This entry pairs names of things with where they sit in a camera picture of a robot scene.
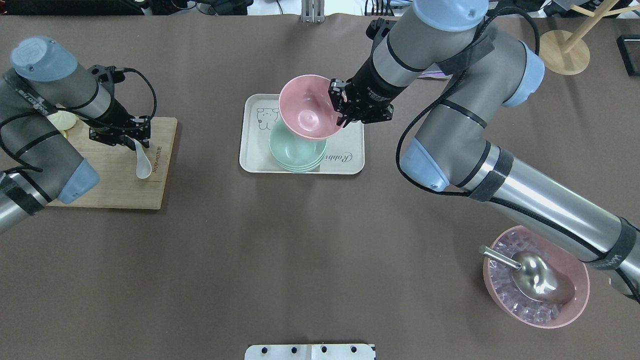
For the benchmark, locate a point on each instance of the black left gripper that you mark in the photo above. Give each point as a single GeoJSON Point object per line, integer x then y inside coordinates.
{"type": "Point", "coordinates": [114, 116]}

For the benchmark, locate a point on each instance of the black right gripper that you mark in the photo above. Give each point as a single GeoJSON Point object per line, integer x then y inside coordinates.
{"type": "Point", "coordinates": [374, 85]}

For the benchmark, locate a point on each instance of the white ceramic spoon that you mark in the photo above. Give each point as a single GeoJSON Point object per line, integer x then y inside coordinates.
{"type": "Point", "coordinates": [143, 167]}

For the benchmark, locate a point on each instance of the small pink bowl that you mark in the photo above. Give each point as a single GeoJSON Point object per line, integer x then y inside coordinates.
{"type": "Point", "coordinates": [306, 108]}

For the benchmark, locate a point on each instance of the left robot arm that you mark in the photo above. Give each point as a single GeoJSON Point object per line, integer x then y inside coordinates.
{"type": "Point", "coordinates": [45, 79]}

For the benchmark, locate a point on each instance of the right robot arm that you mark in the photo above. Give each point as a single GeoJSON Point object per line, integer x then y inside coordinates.
{"type": "Point", "coordinates": [448, 155]}

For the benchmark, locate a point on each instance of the top green bowl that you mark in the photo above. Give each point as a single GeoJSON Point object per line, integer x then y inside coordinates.
{"type": "Point", "coordinates": [293, 151]}

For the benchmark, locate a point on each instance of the lower green bowls stack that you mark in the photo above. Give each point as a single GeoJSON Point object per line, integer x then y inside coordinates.
{"type": "Point", "coordinates": [300, 168]}

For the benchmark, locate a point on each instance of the large pink ice bowl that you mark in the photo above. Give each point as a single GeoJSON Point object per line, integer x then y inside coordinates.
{"type": "Point", "coordinates": [561, 261]}

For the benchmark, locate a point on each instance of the bamboo cutting board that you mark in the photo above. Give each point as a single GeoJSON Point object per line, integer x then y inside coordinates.
{"type": "Point", "coordinates": [119, 186]}

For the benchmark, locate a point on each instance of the cream rabbit serving tray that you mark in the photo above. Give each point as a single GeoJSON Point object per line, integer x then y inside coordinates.
{"type": "Point", "coordinates": [345, 151]}

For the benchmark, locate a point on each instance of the purple cloth under grey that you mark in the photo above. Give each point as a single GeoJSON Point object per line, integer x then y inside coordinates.
{"type": "Point", "coordinates": [434, 74]}

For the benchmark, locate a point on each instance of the clear ice cubes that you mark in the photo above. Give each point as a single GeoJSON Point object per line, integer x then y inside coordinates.
{"type": "Point", "coordinates": [517, 304]}

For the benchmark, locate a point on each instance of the wooden mug tree stand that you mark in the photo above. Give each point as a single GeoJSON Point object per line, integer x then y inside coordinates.
{"type": "Point", "coordinates": [564, 52]}

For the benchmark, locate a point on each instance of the metal ice scoop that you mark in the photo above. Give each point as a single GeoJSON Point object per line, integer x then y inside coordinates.
{"type": "Point", "coordinates": [534, 278]}

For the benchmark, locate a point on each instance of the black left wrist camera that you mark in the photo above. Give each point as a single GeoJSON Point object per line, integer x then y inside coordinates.
{"type": "Point", "coordinates": [107, 76]}

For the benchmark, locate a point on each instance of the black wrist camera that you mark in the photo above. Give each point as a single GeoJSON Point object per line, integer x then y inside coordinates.
{"type": "Point", "coordinates": [377, 30]}
{"type": "Point", "coordinates": [107, 76]}

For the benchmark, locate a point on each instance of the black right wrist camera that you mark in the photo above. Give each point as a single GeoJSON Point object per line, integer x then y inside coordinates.
{"type": "Point", "coordinates": [377, 30]}

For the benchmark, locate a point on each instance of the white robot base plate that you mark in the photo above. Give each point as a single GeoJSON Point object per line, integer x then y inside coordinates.
{"type": "Point", "coordinates": [317, 351]}

